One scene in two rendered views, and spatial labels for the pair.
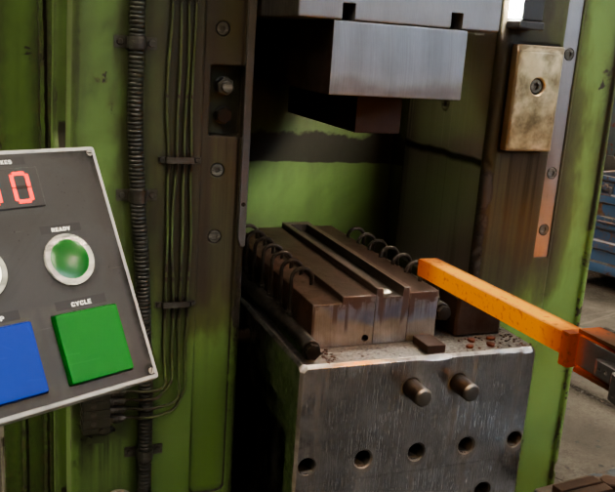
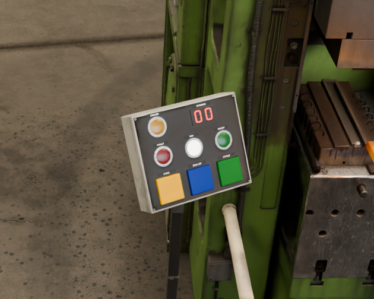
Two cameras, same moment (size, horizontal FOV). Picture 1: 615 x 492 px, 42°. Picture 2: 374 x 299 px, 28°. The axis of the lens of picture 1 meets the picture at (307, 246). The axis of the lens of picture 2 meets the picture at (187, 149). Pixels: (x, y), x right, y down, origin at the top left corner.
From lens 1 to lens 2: 1.36 m
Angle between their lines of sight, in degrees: 24
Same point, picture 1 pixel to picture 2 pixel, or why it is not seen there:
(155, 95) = (261, 51)
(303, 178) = not seen: hidden behind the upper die
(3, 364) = (200, 180)
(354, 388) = (334, 185)
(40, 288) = (213, 151)
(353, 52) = (349, 51)
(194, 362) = (268, 157)
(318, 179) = not seen: hidden behind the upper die
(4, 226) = (202, 129)
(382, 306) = (353, 150)
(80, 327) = (225, 166)
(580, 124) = not seen: outside the picture
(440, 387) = not seen: outside the picture
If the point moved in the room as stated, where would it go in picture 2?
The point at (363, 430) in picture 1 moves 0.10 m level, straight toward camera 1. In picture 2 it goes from (336, 202) to (329, 219)
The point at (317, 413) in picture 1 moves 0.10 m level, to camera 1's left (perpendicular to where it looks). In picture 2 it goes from (316, 193) to (285, 187)
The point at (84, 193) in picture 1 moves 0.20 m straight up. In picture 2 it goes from (230, 113) to (236, 51)
